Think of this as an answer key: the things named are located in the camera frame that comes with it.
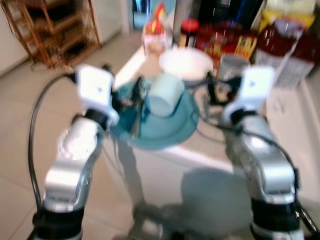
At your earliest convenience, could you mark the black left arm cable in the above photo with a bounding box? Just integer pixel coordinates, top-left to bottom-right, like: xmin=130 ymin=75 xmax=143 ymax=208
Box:
xmin=27 ymin=71 xmax=77 ymax=213

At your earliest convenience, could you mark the pale teal cup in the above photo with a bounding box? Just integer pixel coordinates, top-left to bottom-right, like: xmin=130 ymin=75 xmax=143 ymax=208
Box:
xmin=148 ymin=73 xmax=187 ymax=119

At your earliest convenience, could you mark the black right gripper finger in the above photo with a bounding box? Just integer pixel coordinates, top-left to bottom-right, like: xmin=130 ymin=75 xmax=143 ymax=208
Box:
xmin=186 ymin=77 xmax=217 ymax=92

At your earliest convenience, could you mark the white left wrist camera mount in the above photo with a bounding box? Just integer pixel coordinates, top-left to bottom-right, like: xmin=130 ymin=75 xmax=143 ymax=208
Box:
xmin=74 ymin=64 xmax=120 ymax=126

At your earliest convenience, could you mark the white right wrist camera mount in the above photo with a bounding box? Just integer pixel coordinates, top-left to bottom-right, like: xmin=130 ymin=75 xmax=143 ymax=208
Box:
xmin=222 ymin=66 xmax=277 ymax=121

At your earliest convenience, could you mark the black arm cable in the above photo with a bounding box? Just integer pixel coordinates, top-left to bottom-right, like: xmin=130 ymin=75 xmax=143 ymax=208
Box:
xmin=27 ymin=71 xmax=77 ymax=213
xmin=197 ymin=118 xmax=320 ymax=236

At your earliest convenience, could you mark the teal round plate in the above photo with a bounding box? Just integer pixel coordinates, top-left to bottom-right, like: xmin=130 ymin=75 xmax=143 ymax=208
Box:
xmin=110 ymin=76 xmax=202 ymax=151

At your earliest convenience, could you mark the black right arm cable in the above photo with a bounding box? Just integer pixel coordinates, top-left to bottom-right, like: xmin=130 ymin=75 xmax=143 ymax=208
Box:
xmin=197 ymin=118 xmax=320 ymax=236

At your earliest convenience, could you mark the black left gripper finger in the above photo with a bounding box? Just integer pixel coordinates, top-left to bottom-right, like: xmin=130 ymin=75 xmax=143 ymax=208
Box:
xmin=129 ymin=77 xmax=148 ymax=111

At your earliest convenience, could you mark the red and yellow food package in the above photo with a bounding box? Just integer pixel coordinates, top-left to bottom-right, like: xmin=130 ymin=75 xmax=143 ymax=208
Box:
xmin=196 ymin=22 xmax=259 ymax=67

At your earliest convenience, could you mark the yellow bag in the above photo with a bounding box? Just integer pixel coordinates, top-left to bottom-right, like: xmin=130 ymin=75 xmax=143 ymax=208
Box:
xmin=258 ymin=0 xmax=320 ymax=33

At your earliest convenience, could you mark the orange snack bag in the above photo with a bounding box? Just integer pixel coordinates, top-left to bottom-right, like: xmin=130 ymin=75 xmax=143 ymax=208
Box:
xmin=142 ymin=2 xmax=174 ymax=57

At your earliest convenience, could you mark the wooden shelf rack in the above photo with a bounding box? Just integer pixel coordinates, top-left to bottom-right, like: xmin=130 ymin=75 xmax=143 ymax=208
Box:
xmin=1 ymin=0 xmax=103 ymax=69

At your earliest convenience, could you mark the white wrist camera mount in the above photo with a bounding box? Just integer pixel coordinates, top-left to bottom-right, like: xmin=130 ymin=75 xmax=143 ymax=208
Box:
xmin=222 ymin=66 xmax=277 ymax=121
xmin=74 ymin=64 xmax=120 ymax=126

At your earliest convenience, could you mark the white round bowl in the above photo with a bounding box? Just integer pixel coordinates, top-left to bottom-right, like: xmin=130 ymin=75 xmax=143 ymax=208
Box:
xmin=159 ymin=47 xmax=215 ymax=83

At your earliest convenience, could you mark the dark red plastic bag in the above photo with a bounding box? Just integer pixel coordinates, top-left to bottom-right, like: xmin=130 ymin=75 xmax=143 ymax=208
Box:
xmin=256 ymin=19 xmax=320 ymax=67

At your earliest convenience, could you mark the dark jar with red lid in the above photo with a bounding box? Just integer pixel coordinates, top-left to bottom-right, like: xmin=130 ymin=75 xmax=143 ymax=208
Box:
xmin=179 ymin=18 xmax=201 ymax=50

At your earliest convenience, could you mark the grey cup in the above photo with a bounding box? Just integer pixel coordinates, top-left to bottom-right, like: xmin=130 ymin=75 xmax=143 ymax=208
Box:
xmin=218 ymin=54 xmax=250 ymax=85

